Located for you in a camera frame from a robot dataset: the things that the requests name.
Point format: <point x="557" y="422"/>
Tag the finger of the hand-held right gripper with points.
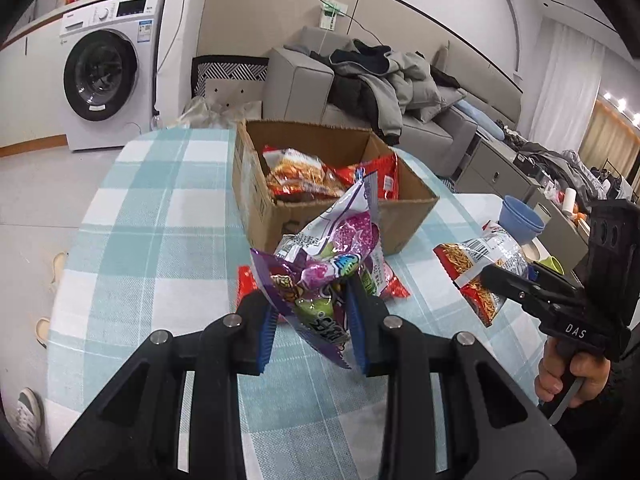
<point x="505" y="280"/>
<point x="555" y="284"/>

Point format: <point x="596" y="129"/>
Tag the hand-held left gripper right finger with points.
<point x="357" y="330"/>

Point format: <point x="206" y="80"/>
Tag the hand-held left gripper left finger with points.
<point x="265" y="340"/>

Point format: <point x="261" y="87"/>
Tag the noodle snack bag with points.
<point x="300" y="175"/>
<point x="475" y="270"/>

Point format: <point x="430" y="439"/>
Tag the dark purple snack bag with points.
<point x="320" y="327"/>

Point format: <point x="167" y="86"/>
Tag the red cookie bag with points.
<point x="397" y="287"/>

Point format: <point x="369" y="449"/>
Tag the light purple snack bag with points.
<point x="345" y="230"/>

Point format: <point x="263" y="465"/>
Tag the brown cardboard box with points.
<point x="265" y="210"/>

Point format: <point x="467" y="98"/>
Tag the person's right forearm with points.
<point x="610" y="410"/>

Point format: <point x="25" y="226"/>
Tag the person's right hand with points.
<point x="552" y="370"/>

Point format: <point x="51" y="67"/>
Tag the green cup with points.
<point x="552" y="263"/>

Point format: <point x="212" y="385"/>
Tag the blue bowl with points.
<point x="520" y="215"/>

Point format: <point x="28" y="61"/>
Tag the grey low cabinet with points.
<point x="492" y="175"/>

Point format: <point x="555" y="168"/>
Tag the pile of dark clothes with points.
<point x="550" y="160"/>

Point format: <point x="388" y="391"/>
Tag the beige curtain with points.
<point x="610" y="140"/>

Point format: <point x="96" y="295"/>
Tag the checked tablecloth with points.
<point x="160" y="240"/>

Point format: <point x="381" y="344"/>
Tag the light blue pillow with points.
<point x="475" y="115"/>

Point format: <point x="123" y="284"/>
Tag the white curtain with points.
<point x="565" y="85"/>

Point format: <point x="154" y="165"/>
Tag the grey jacket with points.
<point x="415" y="85"/>

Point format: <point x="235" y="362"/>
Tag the beige slipper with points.
<point x="57" y="267"/>
<point x="42" y="331"/>

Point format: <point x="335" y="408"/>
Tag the clear plastic bag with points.
<point x="210" y="112"/>

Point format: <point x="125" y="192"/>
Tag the black jacket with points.
<point x="350" y="95"/>

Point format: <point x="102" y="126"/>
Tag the grey sofa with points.
<point x="295" y="90"/>

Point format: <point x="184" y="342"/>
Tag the white sneaker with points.
<point x="27" y="415"/>

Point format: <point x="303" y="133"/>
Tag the white washing machine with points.
<point x="120" y="60"/>

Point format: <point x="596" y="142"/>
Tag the white counter cabinet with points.
<point x="30" y="90"/>

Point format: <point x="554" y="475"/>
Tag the white wall socket strip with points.
<point x="330" y="15"/>

